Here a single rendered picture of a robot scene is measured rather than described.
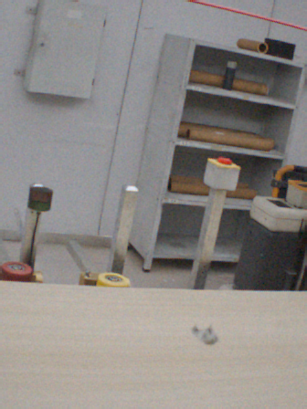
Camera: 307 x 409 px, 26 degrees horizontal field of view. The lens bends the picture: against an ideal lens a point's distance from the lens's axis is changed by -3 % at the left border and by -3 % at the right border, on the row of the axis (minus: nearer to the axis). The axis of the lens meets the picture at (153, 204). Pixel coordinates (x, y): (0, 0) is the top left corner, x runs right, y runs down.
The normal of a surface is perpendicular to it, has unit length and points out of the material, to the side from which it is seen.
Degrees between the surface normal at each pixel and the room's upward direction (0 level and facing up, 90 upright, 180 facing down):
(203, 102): 90
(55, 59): 90
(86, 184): 90
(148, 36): 90
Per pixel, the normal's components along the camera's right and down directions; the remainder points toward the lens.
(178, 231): 0.35, 0.30
